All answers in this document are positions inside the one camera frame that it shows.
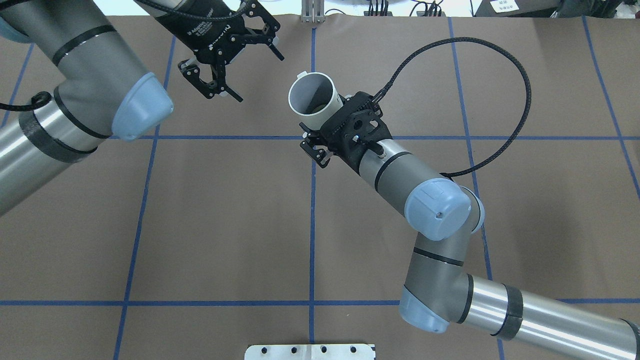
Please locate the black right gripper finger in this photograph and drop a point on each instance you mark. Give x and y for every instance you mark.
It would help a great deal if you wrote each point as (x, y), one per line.
(315, 148)

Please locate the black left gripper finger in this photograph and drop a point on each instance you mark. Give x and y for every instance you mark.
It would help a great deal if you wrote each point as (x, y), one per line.
(191, 71)
(266, 35)

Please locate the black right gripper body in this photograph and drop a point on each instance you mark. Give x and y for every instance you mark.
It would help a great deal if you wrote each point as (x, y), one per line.
(317, 150)

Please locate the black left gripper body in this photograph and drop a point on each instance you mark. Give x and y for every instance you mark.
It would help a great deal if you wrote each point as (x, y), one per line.
(201, 30)

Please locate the white mug with handle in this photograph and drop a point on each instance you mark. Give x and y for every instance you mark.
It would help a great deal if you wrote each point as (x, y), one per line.
(314, 98)

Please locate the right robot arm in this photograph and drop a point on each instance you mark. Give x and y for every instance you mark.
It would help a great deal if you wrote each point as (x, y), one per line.
(562, 221)

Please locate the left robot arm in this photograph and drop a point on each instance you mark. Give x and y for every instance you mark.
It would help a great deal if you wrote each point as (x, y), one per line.
(107, 90)

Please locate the black orange power strip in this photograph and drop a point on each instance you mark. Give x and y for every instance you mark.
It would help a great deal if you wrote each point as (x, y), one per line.
(419, 9)

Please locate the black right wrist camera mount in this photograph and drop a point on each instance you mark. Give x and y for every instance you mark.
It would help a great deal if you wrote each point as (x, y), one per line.
(362, 115)

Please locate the aluminium frame post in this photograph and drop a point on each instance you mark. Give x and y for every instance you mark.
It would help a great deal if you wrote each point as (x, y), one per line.
(313, 11)

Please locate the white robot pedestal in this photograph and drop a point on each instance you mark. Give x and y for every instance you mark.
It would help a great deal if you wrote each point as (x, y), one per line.
(332, 351)

